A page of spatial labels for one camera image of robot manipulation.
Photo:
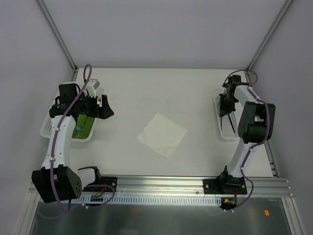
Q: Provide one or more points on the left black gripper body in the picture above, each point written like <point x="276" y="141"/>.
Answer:
<point x="99" y="107"/>

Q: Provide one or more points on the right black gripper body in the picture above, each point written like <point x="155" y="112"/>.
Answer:
<point x="226" y="103"/>

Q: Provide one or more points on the white paper napkin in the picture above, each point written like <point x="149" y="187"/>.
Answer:
<point x="162" y="135"/>

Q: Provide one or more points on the black slotted spoon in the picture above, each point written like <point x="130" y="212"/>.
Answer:
<point x="226" y="124"/>

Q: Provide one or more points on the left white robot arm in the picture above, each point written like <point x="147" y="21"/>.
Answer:
<point x="63" y="123"/>

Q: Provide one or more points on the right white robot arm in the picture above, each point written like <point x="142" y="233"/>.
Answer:
<point x="255" y="127"/>

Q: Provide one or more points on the green rolled napkin bundle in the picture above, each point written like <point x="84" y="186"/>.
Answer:
<point x="87" y="124"/>

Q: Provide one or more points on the light blue rolled napkin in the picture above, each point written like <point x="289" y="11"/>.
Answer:
<point x="78" y="128"/>

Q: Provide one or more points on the white narrow utensil tray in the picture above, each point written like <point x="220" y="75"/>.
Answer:
<point x="226" y="136"/>

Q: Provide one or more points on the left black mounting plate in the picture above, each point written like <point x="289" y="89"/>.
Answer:
<point x="102" y="184"/>

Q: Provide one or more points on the black mounting plate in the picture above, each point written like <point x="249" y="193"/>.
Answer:
<point x="210" y="187"/>
<point x="102" y="184"/>

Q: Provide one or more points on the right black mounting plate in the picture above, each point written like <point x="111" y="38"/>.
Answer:
<point x="210" y="187"/>

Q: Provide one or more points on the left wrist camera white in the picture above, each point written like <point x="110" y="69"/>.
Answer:
<point x="92" y="86"/>

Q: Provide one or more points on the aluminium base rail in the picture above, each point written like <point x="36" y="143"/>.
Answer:
<point x="161" y="186"/>

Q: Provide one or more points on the left aluminium frame post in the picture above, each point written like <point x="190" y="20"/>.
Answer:
<point x="56" y="33"/>

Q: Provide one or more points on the aluminium frame post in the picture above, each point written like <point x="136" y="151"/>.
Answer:
<point x="56" y="33"/>
<point x="270" y="32"/>

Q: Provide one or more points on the white slotted cable duct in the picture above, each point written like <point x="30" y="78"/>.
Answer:
<point x="197" y="200"/>

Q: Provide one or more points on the right aluminium frame post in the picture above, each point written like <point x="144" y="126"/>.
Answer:
<point x="270" y="32"/>

